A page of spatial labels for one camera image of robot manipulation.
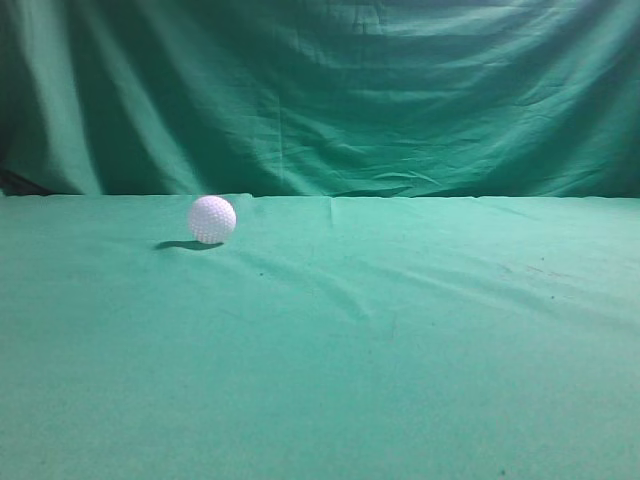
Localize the white dimpled golf ball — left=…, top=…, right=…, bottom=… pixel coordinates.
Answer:
left=188, top=195, right=237, bottom=245

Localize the green table cloth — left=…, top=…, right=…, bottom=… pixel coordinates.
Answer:
left=1, top=195, right=639, bottom=479

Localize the green backdrop curtain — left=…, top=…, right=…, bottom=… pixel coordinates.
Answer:
left=1, top=1, right=639, bottom=198

